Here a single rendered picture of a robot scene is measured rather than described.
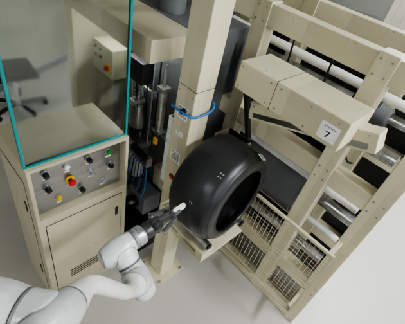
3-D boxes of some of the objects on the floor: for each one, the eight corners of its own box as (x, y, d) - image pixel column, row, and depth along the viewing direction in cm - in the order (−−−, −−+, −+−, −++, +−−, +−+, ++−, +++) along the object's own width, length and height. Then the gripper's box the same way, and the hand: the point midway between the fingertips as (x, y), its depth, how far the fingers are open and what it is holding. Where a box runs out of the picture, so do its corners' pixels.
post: (150, 264, 262) (215, -162, 101) (162, 256, 270) (242, -151, 109) (159, 276, 256) (245, -157, 95) (172, 267, 264) (272, -146, 103)
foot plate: (138, 262, 261) (138, 261, 260) (164, 245, 277) (164, 244, 276) (158, 287, 249) (158, 286, 247) (184, 269, 265) (184, 267, 263)
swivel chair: (18, 89, 409) (0, 6, 344) (60, 107, 398) (51, 24, 334) (-27, 111, 361) (-57, 20, 297) (19, 132, 351) (-1, 42, 286)
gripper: (152, 238, 135) (194, 209, 148) (134, 218, 141) (176, 191, 154) (152, 247, 141) (193, 218, 153) (135, 227, 147) (175, 200, 159)
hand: (179, 208), depth 152 cm, fingers closed
